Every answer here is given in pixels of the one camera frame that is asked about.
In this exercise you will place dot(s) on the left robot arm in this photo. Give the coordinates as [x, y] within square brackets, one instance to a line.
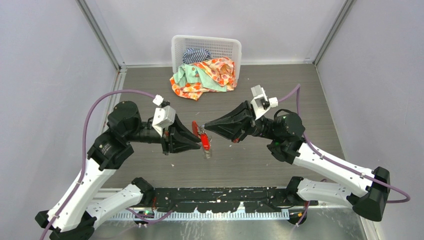
[75, 217]

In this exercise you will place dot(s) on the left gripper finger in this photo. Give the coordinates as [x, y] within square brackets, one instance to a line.
[178, 146]
[183, 130]

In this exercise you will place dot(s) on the orange floral cloth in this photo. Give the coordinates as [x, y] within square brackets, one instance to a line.
[222, 71]

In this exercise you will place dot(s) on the white plastic laundry basket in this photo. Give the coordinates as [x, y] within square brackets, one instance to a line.
[217, 46]

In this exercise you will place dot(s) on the mint green cloth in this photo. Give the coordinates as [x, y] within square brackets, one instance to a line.
[191, 78]

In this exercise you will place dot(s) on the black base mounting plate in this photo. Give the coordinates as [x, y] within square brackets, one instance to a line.
[269, 199]

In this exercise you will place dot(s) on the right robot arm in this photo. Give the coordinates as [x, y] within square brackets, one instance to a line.
[362, 189]

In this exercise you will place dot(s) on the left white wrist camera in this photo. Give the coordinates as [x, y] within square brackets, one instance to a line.
[164, 115]

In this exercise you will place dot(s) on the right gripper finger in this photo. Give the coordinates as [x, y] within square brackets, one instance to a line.
[235, 135]
[239, 117]

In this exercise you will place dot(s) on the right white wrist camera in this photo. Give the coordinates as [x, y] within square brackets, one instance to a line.
[260, 103]

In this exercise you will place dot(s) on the metal keyring holder red handle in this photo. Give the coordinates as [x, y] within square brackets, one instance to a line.
[200, 132]

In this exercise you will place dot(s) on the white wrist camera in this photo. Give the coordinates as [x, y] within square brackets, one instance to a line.
[260, 103]
[164, 115]

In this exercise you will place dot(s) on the white slotted cable duct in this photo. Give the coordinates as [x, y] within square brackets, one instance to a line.
[240, 214]

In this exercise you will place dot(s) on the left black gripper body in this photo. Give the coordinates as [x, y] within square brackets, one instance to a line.
[165, 140]

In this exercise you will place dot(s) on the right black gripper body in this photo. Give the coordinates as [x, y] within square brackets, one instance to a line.
[252, 130]

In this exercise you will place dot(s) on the blue striped cloth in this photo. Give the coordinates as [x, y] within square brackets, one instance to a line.
[195, 55]

